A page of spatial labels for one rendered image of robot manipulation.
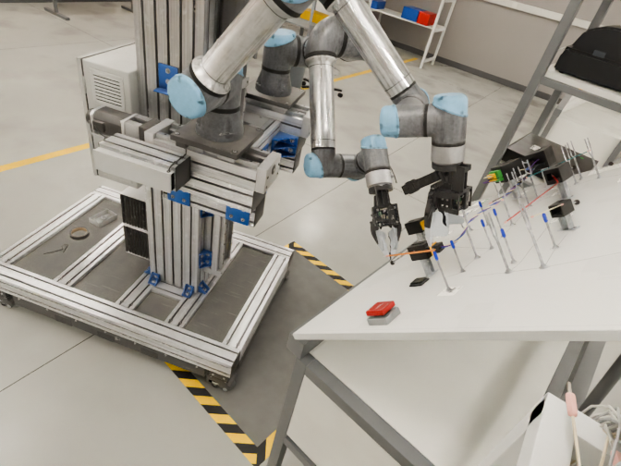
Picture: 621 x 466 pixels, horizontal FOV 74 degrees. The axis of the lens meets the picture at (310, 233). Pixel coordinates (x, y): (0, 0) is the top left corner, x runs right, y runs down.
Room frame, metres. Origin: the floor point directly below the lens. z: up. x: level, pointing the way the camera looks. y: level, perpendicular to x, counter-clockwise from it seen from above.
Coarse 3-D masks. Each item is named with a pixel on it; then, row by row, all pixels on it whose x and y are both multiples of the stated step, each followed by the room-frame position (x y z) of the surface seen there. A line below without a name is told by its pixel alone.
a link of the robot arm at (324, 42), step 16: (320, 32) 1.31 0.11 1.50; (336, 32) 1.32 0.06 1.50; (320, 48) 1.28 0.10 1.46; (336, 48) 1.32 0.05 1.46; (320, 64) 1.27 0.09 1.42; (320, 80) 1.24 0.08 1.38; (320, 96) 1.22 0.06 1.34; (320, 112) 1.20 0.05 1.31; (320, 128) 1.17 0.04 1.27; (320, 144) 1.15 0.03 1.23; (304, 160) 1.14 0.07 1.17; (320, 160) 1.12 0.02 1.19; (336, 160) 1.14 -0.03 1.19; (320, 176) 1.11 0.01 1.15; (336, 176) 1.13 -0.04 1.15
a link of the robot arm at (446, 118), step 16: (448, 96) 0.93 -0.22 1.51; (464, 96) 0.93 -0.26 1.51; (432, 112) 0.93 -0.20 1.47; (448, 112) 0.91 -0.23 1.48; (464, 112) 0.92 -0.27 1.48; (432, 128) 0.91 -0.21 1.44; (448, 128) 0.91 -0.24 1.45; (464, 128) 0.92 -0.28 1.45; (432, 144) 0.92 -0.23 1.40; (448, 144) 0.90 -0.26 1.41
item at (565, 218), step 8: (560, 200) 0.96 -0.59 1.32; (568, 200) 0.94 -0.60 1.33; (576, 200) 0.98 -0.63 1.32; (560, 208) 0.92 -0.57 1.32; (568, 208) 0.93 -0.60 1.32; (552, 216) 0.93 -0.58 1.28; (560, 216) 0.91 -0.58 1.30; (568, 216) 0.92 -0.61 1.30; (560, 224) 0.92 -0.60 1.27; (568, 224) 0.91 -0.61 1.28
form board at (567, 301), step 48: (528, 192) 1.49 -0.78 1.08; (576, 192) 1.25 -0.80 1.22; (432, 240) 1.23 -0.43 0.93; (480, 240) 1.05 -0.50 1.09; (528, 240) 0.92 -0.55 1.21; (576, 240) 0.82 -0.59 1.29; (384, 288) 0.87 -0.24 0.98; (432, 288) 0.77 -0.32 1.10; (480, 288) 0.69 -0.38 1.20; (528, 288) 0.63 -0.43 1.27; (576, 288) 0.59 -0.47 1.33; (336, 336) 0.66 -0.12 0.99; (384, 336) 0.60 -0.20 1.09; (432, 336) 0.55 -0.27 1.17; (480, 336) 0.51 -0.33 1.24; (528, 336) 0.48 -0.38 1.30; (576, 336) 0.45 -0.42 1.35
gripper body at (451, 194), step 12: (432, 168) 0.91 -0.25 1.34; (444, 168) 0.89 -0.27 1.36; (456, 168) 0.89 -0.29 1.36; (468, 168) 0.90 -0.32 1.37; (444, 180) 0.91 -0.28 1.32; (456, 180) 0.89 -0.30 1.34; (432, 192) 0.90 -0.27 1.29; (444, 192) 0.88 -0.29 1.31; (456, 192) 0.88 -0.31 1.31; (468, 192) 0.90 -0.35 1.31; (444, 204) 0.88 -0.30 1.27; (456, 204) 0.87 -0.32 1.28; (468, 204) 0.90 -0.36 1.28
